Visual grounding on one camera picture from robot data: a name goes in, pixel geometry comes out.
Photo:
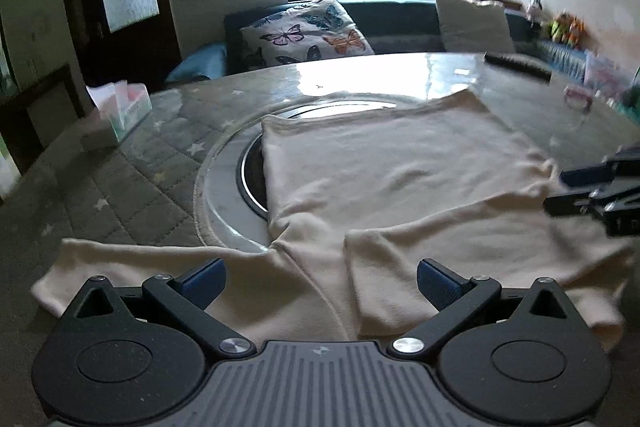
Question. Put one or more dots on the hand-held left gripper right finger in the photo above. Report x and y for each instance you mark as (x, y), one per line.
(440, 283)

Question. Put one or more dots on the orange plush toy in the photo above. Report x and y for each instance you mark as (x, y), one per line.
(575, 32)

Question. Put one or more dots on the dark wooden cabinet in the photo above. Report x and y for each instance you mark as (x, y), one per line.
(45, 107)

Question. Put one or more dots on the clear plastic storage box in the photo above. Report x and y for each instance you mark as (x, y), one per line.
(605, 77)

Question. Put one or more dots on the cream long-sleeved shirt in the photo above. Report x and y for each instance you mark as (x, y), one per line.
(400, 157)

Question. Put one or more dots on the white pillow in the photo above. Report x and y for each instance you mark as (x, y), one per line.
(472, 24)

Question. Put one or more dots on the round glass turntable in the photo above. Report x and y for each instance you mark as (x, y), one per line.
(220, 187)

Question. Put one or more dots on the green plush toy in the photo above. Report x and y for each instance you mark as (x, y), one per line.
(557, 29)

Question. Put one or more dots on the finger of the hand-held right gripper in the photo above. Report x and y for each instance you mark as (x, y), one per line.
(570, 204)
(585, 176)

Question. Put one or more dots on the green object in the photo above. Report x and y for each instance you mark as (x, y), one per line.
(631, 104)

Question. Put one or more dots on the butterfly print pillow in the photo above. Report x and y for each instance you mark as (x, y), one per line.
(305, 34)

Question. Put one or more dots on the black remote control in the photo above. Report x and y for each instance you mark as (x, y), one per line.
(517, 64)

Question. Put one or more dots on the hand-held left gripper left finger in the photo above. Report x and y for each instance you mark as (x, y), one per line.
(202, 282)

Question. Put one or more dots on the tissue box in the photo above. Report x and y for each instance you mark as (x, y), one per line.
(122, 112)

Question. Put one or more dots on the blue sofa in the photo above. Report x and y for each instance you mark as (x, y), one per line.
(400, 22)

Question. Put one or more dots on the small pink container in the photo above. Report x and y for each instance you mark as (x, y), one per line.
(577, 97)

